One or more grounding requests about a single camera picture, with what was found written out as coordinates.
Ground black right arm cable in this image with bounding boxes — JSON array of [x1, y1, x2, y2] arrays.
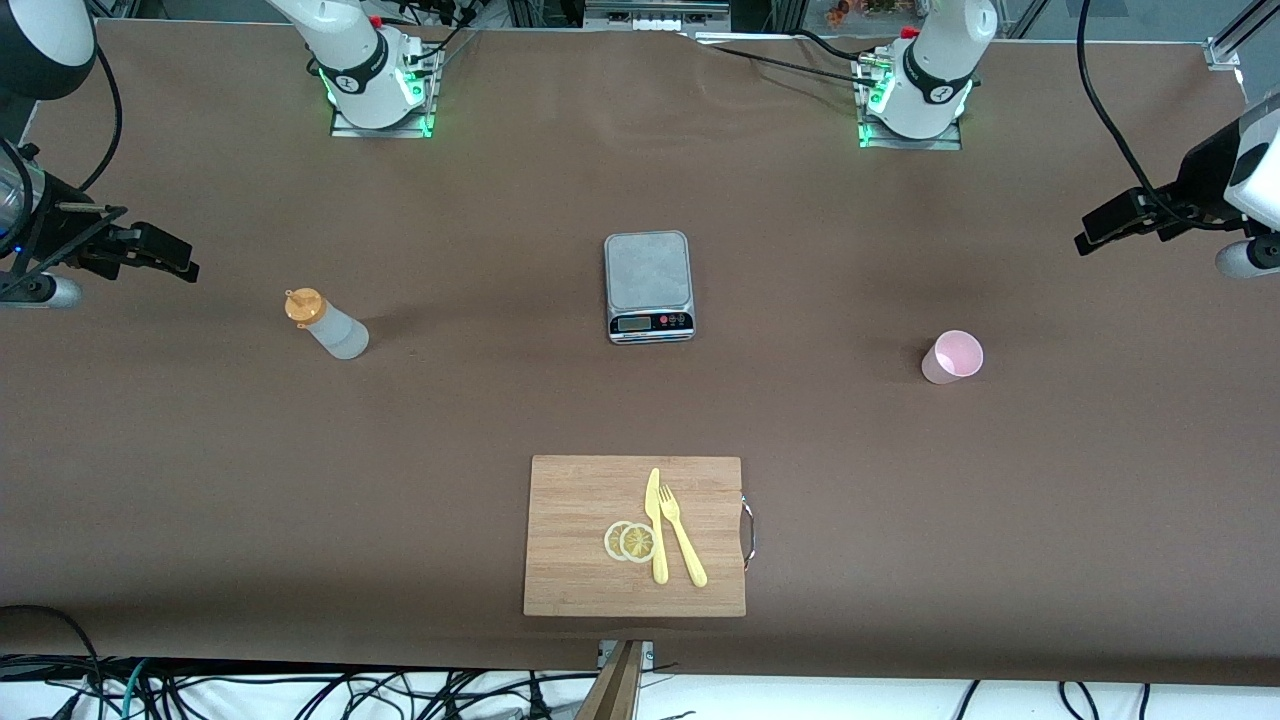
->
[[78, 40, 123, 193]]

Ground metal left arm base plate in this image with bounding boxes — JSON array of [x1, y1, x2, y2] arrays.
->
[[855, 55, 966, 152]]

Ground wooden cutting board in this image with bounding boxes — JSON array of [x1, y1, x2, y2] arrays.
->
[[523, 455, 748, 618]]

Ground aluminium frame corner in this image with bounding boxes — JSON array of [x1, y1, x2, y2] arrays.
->
[[1205, 0, 1280, 71]]

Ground silver digital kitchen scale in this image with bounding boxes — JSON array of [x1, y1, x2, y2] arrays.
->
[[603, 231, 696, 345]]

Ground yellow plastic knife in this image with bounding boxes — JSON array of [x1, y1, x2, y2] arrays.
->
[[644, 467, 669, 585]]

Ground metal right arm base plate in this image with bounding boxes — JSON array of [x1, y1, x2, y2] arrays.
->
[[328, 42, 441, 140]]

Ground black floor cable loop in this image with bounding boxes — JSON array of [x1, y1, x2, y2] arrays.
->
[[0, 604, 106, 720]]

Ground wooden post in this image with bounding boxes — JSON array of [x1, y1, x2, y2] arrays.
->
[[575, 640, 646, 720]]

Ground pink plastic cup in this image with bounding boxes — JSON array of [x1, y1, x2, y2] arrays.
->
[[921, 330, 985, 386]]

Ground silver box white sockets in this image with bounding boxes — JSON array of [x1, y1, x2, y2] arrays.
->
[[583, 0, 733, 33]]

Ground yellow plastic fork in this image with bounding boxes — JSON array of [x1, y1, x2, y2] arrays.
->
[[659, 484, 709, 589]]

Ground black base cable bundle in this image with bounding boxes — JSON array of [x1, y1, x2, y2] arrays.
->
[[400, 0, 481, 71]]

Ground teal floor cable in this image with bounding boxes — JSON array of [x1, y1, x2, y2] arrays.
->
[[118, 658, 153, 720]]

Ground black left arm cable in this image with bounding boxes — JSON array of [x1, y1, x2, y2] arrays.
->
[[1077, 0, 1246, 233]]

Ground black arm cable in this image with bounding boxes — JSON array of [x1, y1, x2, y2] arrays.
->
[[78, 40, 123, 193], [1077, 0, 1246, 233]]

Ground translucent sauce bottle orange cap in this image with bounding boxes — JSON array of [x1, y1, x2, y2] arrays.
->
[[284, 287, 370, 361]]

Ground black cable on table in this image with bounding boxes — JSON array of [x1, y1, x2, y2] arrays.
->
[[697, 42, 883, 89], [795, 28, 876, 63]]

